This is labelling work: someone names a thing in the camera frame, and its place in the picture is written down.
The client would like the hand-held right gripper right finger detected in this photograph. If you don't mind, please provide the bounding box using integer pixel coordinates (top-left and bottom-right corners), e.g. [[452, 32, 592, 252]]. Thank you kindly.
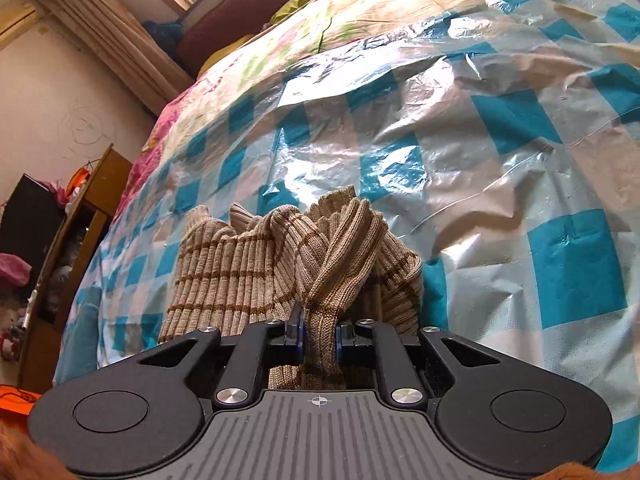
[[336, 319, 513, 409]]

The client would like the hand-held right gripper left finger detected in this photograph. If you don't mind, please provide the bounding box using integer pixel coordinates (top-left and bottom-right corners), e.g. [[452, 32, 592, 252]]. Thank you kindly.
[[134, 302, 306, 409]]

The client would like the beige striped ribbed sweater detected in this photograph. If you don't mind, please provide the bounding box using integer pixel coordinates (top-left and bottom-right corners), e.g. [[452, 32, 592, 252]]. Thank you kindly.
[[159, 185, 425, 391]]

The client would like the blue white checkered plastic sheet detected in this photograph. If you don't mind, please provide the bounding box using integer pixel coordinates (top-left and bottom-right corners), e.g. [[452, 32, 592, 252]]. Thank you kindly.
[[52, 0, 640, 473]]

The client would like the wooden cabinet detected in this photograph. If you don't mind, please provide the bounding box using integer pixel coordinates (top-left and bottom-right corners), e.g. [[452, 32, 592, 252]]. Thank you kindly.
[[17, 144, 133, 393]]

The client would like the orange object on cabinet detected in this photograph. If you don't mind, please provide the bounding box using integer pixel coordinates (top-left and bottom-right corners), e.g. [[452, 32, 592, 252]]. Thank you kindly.
[[67, 165, 93, 196]]

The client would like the orange plastic object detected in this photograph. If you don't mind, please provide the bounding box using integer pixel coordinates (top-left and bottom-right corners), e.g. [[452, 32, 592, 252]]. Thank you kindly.
[[0, 384, 43, 428]]

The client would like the pink plastic bag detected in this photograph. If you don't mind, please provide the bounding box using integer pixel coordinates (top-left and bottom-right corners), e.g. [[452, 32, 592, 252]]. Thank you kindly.
[[0, 252, 33, 288]]

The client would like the black monitor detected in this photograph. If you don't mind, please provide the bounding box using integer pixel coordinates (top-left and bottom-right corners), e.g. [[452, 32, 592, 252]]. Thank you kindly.
[[0, 174, 66, 286]]

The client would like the brown fuzzy sleeve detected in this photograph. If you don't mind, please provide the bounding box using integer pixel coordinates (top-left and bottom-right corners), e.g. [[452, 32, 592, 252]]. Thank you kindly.
[[0, 417, 66, 480]]

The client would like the maroon bed board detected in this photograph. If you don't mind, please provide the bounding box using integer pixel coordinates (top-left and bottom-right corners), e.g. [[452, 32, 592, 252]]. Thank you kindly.
[[175, 0, 381, 78]]

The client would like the yellow-green pillow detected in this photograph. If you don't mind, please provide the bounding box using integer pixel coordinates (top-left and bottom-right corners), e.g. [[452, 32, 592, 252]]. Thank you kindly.
[[270, 0, 313, 26]]

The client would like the blue knitted cloth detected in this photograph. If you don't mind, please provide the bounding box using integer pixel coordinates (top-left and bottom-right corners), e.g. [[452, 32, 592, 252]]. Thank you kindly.
[[142, 19, 183, 53]]

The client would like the beige curtain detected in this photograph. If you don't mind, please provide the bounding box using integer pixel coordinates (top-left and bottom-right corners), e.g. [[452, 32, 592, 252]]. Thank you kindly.
[[32, 0, 196, 116]]

